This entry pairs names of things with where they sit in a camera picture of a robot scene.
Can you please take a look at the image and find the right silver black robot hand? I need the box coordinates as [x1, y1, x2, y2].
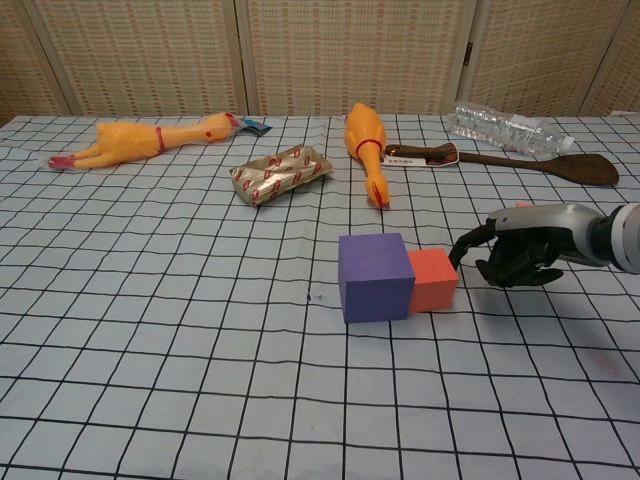
[447, 203, 602, 289]

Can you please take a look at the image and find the large orange foam cube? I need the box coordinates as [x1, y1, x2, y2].
[407, 248, 460, 316]

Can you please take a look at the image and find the dark wooden spatula with label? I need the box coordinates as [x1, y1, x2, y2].
[382, 142, 621, 188]

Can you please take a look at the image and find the clear plastic water bottle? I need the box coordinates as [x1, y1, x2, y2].
[446, 101, 577, 156]

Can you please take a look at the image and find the purple foam cube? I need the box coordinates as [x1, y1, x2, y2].
[338, 232, 417, 324]

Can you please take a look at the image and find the yellow rubber chicken toy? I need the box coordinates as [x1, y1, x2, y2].
[344, 102, 392, 209]

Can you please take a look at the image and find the gold foil snack package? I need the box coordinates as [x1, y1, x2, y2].
[229, 143, 335, 208]

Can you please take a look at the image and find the beige woven folding screen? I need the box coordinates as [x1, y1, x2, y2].
[0, 0, 640, 121]

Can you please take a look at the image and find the blue cardboard hang tag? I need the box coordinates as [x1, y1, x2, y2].
[232, 117, 273, 138]

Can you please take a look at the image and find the blue checked tablecloth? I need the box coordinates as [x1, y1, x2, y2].
[0, 113, 640, 480]

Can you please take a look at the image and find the rubber chicken in clear wrap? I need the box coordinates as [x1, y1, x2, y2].
[48, 112, 237, 174]

